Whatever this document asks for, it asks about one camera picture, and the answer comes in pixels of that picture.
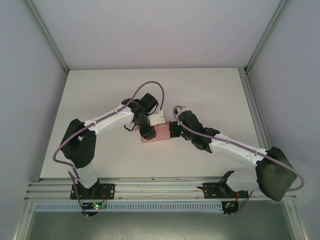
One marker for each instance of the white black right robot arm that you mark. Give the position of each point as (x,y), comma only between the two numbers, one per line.
(237,150)

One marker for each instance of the small circuit board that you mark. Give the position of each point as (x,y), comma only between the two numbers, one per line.
(228,205)

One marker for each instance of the aluminium side rail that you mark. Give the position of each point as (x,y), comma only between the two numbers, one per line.
(257,112)

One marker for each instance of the pink paper box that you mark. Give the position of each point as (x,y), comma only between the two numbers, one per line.
(162,133)

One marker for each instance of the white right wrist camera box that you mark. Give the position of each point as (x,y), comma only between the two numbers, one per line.
(183,109)

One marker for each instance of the aluminium frame post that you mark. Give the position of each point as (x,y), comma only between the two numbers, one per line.
(266,37)
(47,37)

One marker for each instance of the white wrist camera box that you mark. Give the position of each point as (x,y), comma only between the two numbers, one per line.
(183,109)
(156,118)

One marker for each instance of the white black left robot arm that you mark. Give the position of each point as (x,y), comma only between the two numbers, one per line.
(107,122)

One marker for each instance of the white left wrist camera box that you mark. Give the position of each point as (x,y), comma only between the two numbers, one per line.
(156,118)

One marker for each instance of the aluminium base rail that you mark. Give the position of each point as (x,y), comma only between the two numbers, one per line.
(160,187)

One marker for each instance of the circuit board with green light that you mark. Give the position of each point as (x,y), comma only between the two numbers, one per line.
(97,206)

